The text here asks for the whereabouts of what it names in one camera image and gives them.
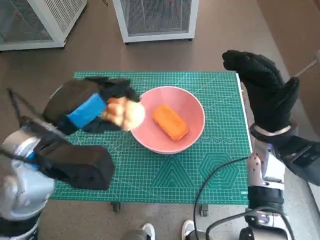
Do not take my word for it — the white sneaker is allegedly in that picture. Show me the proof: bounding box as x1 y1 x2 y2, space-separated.
141 223 156 240
181 219 196 240

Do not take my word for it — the silver metal table frame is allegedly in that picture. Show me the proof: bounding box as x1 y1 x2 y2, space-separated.
235 72 252 152

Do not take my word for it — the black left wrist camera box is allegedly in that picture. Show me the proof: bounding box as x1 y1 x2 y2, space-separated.
33 144 115 191

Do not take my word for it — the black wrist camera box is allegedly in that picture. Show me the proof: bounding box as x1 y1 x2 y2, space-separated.
33 144 115 191
268 134 320 187

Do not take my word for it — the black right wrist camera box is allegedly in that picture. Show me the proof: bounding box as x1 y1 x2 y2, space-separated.
268 134 320 187

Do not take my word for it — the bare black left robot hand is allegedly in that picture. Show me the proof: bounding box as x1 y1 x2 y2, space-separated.
42 76 141 136

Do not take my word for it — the small white mesh cabinet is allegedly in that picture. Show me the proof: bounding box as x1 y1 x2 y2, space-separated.
112 0 200 45

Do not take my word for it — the long orange toy bread loaf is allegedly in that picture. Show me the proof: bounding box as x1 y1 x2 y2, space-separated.
152 104 190 141

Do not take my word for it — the thick looped black cable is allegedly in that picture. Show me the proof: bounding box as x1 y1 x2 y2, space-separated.
206 206 295 240

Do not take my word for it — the grey metal chair leg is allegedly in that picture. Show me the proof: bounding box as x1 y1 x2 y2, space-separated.
297 49 320 77

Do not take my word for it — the long thin black cable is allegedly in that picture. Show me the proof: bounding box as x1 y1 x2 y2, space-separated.
193 156 250 240

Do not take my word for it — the large white mesh cabinet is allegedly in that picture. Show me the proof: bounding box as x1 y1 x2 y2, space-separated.
0 0 88 52

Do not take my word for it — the pink bowl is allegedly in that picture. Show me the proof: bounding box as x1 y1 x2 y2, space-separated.
130 86 206 155

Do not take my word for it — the green cutting mat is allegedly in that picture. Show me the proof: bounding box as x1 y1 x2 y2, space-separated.
51 71 252 206

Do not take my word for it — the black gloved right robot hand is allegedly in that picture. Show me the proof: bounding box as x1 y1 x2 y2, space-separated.
221 49 300 133

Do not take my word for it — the round toy bread bun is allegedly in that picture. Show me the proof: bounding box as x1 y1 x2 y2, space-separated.
102 96 146 132

